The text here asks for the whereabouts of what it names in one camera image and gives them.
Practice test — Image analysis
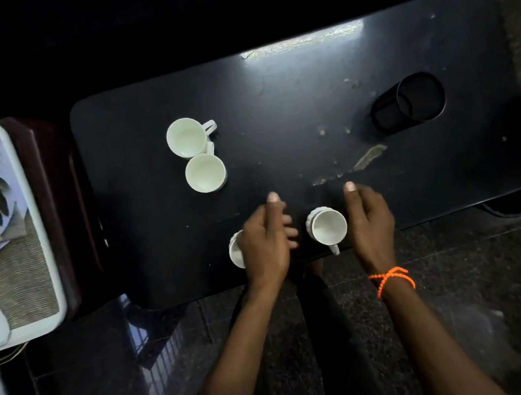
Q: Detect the person's black trouser leg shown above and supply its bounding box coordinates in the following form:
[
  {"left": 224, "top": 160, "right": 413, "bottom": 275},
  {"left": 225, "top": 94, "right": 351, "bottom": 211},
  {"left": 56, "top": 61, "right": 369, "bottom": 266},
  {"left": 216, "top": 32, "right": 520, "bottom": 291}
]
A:
[{"left": 291, "top": 250, "right": 395, "bottom": 395}]

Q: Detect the person's right forearm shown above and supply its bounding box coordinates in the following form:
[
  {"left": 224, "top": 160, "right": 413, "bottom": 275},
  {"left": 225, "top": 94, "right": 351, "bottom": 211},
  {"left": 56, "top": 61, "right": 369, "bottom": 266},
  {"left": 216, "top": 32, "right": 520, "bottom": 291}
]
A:
[{"left": 369, "top": 254, "right": 508, "bottom": 395}]

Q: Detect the white cup with handle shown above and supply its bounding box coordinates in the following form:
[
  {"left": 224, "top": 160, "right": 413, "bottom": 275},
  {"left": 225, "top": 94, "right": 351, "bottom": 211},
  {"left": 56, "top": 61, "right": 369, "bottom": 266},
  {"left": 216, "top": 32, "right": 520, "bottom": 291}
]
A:
[
  {"left": 163, "top": 113, "right": 222, "bottom": 162},
  {"left": 180, "top": 140, "right": 230, "bottom": 197}
]

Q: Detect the white ribbed cup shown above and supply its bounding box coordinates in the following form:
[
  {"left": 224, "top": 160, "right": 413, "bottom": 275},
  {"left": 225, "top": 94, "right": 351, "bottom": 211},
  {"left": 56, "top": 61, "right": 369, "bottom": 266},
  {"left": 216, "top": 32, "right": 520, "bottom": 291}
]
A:
[
  {"left": 225, "top": 229, "right": 251, "bottom": 272},
  {"left": 304, "top": 203, "right": 353, "bottom": 261}
]

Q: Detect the person's left forearm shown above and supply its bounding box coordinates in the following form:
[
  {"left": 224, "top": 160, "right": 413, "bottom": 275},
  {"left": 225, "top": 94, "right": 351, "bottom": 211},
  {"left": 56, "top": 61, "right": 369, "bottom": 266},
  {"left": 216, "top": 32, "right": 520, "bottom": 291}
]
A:
[{"left": 136, "top": 275, "right": 308, "bottom": 395}]

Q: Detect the person's right hand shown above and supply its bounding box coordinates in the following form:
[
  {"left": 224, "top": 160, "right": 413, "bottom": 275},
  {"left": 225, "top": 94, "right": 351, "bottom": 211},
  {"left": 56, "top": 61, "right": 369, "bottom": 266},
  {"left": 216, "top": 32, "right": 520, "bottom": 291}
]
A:
[{"left": 341, "top": 175, "right": 404, "bottom": 280}]

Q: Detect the person's left hand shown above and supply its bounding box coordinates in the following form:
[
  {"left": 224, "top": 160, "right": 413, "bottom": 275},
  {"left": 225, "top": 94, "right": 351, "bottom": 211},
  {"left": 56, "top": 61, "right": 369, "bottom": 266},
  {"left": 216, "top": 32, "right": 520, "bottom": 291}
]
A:
[{"left": 229, "top": 188, "right": 308, "bottom": 292}]

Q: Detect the orange bead bracelet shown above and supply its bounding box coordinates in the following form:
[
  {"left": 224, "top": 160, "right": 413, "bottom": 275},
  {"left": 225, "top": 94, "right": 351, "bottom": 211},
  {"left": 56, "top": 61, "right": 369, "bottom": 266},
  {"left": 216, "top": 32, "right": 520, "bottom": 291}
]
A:
[{"left": 368, "top": 264, "right": 418, "bottom": 301}]

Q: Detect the dark brown wooden stool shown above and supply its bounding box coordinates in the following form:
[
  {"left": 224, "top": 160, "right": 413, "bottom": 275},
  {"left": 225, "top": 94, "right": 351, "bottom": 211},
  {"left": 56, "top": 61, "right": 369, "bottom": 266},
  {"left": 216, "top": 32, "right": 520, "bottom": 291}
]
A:
[{"left": 0, "top": 104, "right": 121, "bottom": 327}]

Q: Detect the black mesh pen holder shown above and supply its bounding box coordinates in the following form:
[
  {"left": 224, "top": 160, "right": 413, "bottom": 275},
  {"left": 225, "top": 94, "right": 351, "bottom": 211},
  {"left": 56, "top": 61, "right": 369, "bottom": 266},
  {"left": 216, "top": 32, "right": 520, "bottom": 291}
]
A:
[{"left": 365, "top": 68, "right": 451, "bottom": 138}]

